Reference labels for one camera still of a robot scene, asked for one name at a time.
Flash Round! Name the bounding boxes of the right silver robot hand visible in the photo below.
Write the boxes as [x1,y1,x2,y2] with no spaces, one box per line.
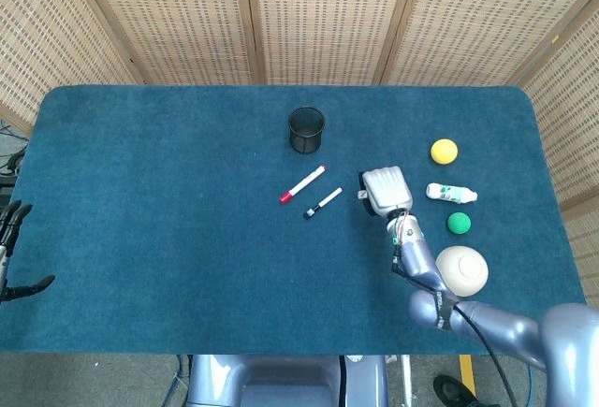
[358,166,415,219]

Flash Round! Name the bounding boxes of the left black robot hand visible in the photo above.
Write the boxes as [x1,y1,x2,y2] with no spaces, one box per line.
[0,199,56,304]

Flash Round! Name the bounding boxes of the white green labelled bottle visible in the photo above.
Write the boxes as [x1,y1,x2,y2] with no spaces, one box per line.
[425,182,479,205]

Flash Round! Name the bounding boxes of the black capped white marker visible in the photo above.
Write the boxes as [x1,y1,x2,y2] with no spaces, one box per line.
[303,186,343,220]

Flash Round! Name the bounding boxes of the yellow foam ball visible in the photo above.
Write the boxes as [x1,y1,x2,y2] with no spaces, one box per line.
[430,138,460,166]

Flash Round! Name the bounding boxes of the green foam ball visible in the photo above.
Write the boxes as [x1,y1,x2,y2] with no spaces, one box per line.
[446,211,472,235]

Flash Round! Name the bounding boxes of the red capped white marker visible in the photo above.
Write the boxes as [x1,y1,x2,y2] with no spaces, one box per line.
[279,164,328,205]

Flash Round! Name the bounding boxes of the black mesh pen cup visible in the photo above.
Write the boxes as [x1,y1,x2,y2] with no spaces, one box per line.
[287,106,327,154]

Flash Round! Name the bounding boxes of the beige upturned bowl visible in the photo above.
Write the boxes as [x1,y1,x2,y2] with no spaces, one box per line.
[435,245,489,298]

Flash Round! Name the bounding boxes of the blue felt table mat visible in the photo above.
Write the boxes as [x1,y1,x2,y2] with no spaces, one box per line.
[0,84,592,356]

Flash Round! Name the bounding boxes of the woven bamboo folding screen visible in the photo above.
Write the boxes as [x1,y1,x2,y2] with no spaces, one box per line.
[0,0,599,300]

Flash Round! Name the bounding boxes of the yellow floor tape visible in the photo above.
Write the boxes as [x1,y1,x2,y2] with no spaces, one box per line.
[459,355,477,394]

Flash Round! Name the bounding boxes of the black shoe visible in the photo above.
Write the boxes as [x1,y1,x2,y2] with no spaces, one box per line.
[433,374,478,407]

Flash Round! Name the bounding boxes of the silver robot torso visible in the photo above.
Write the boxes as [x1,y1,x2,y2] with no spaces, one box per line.
[186,354,389,407]

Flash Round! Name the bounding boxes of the black floor cables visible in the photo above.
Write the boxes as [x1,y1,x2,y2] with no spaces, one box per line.
[0,119,29,179]

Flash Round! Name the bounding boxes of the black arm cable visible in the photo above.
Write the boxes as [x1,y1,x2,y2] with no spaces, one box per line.
[391,238,519,407]

